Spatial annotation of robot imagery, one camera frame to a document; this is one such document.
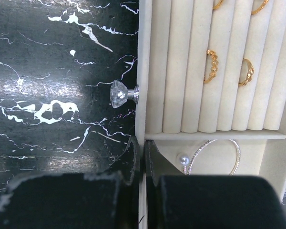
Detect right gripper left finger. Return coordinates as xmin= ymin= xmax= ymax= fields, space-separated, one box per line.
xmin=0 ymin=136 xmax=140 ymax=229

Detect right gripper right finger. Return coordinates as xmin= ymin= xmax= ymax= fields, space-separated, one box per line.
xmin=144 ymin=140 xmax=286 ymax=229

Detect pearl bracelet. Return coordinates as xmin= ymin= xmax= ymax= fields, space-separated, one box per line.
xmin=176 ymin=139 xmax=241 ymax=176

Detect beige ring tray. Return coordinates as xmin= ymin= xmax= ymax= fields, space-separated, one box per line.
xmin=135 ymin=0 xmax=286 ymax=229

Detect crystal drawer knob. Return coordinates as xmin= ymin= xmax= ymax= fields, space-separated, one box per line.
xmin=110 ymin=80 xmax=140 ymax=109

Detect gold rings in tray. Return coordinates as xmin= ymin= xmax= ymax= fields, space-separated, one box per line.
xmin=202 ymin=0 xmax=270 ymax=87

